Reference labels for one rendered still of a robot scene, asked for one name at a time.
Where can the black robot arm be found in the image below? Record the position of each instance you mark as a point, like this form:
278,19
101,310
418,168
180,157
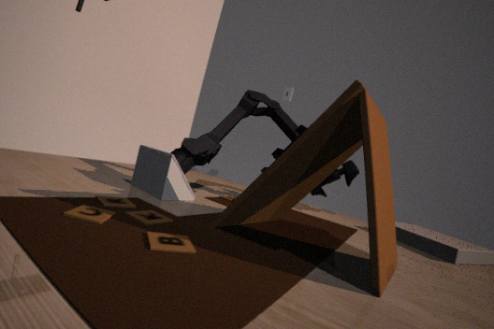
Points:
199,151

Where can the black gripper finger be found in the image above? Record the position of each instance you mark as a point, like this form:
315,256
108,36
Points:
348,179
323,192

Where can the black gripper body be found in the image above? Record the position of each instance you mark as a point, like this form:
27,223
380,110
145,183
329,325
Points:
349,168

